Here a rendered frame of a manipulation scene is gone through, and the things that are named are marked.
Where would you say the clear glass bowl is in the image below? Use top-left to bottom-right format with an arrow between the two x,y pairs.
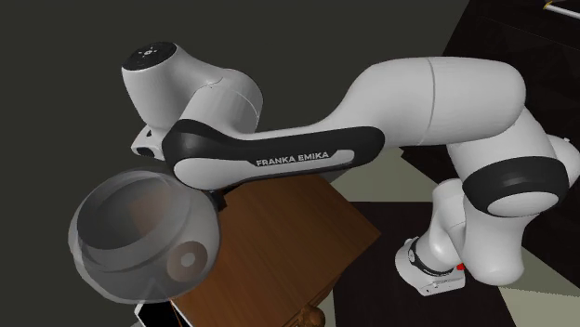
67,166 -> 222,305

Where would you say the black white-edged box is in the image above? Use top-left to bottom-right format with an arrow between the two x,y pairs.
134,300 -> 188,327

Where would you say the brown wooden side table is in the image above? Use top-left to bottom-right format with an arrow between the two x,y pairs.
171,174 -> 383,327

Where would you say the dark robot stand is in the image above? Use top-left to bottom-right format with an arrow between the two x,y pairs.
334,201 -> 518,327

